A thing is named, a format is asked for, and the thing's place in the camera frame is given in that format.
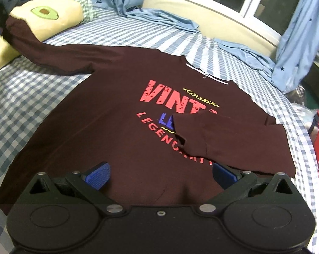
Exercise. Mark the maroon printed sweatshirt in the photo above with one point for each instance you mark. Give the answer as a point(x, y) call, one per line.
point(117, 127)

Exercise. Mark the clear plastic bag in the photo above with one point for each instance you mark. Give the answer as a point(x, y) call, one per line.
point(305, 100)

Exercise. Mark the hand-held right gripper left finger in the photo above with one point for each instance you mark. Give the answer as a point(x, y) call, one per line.
point(97, 176)

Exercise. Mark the green checkered pillow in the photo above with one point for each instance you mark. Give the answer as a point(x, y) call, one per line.
point(81, 4)

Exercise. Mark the pile of dark clothes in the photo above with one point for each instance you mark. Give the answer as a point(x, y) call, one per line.
point(3, 8)

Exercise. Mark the white window frame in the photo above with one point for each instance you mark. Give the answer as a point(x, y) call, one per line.
point(228, 13)

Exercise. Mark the blue white checkered bed sheet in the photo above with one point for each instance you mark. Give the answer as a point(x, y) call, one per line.
point(24, 95)

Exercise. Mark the yellow avocado print pillow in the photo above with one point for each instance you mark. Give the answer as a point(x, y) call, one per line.
point(48, 18)

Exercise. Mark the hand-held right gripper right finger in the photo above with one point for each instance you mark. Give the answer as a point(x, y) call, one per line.
point(224, 176)

